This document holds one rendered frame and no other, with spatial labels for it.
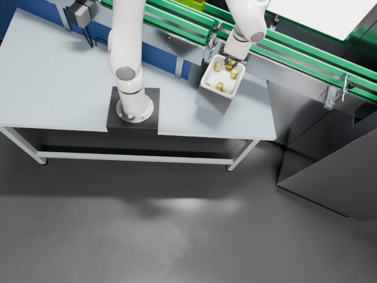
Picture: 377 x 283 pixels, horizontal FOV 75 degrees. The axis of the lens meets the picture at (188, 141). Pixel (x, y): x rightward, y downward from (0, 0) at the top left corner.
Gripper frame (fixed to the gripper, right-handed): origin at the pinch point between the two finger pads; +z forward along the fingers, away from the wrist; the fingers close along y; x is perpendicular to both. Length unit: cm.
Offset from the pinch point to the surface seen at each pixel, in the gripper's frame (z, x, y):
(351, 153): 26, -2, -77
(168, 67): 31.0, -7.9, 33.5
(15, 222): 110, 105, 90
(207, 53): 6.9, -6.5, 12.8
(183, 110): 34.9, 12.6, 13.9
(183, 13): -1.2, -15.2, 31.1
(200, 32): -1.0, -8.1, 19.0
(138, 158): 90, 32, 35
